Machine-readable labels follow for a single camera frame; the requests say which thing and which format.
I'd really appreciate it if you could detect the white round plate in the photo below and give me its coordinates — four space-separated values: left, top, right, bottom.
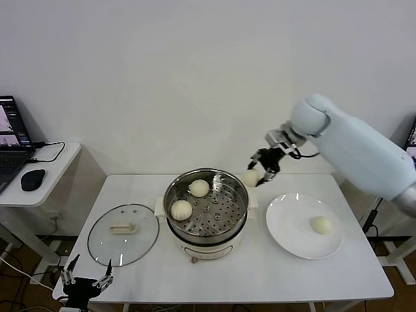
265 193 344 260

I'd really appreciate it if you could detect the black cable with adapter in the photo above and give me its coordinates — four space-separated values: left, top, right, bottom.
363 194 383 233

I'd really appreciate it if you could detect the white floor cable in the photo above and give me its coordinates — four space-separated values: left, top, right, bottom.
0 258 55 292

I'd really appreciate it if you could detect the black laptop with white cable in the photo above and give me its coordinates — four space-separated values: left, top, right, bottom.
404 116 416 163

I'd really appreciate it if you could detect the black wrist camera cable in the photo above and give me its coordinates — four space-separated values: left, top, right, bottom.
292 149 322 160

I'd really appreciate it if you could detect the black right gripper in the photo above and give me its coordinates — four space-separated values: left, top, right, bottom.
248 146 287 188

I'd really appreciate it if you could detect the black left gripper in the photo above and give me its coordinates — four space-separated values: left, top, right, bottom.
60 254 114 308

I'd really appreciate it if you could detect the black computer mouse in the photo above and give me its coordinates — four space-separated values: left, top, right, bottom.
19 168 46 192

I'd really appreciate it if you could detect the stainless steel steamer basket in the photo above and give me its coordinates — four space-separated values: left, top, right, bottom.
162 167 250 237

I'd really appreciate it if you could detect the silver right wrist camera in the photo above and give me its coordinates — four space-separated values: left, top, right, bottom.
265 128 295 150

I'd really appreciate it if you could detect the white steamed baozi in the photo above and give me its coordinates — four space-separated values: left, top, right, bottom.
189 179 211 198
242 170 262 188
310 215 334 235
170 200 194 222

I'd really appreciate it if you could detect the black laptop charger cable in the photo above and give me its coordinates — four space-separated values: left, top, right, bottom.
25 141 66 163

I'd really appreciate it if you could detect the black laptop with mouse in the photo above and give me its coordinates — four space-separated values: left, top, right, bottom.
0 95 36 195

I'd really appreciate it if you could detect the round glass pot lid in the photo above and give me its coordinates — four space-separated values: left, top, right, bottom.
86 203 160 268

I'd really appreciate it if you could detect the white side table with mouse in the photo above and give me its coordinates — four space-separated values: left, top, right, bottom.
0 142 108 285

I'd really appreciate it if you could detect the cream electric cooking pot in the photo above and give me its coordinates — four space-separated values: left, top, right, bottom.
154 191 260 265

